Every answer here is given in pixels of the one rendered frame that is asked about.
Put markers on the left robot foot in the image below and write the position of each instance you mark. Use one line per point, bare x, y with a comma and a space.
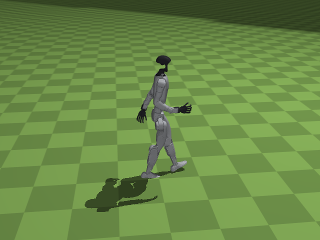
179, 165

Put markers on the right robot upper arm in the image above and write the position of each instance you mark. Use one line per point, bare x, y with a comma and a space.
159, 90

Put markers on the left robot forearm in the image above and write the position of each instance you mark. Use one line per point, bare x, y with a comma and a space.
147, 100

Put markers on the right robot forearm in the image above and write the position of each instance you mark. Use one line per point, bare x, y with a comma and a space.
164, 107

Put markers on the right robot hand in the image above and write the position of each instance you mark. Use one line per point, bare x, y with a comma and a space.
184, 109

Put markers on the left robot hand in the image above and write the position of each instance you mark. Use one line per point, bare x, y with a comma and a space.
141, 115

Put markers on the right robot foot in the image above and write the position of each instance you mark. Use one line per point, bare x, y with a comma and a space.
151, 175

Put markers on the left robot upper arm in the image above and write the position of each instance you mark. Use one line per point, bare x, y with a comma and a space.
152, 90

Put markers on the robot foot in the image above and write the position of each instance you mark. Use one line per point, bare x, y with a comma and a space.
151, 175
179, 165

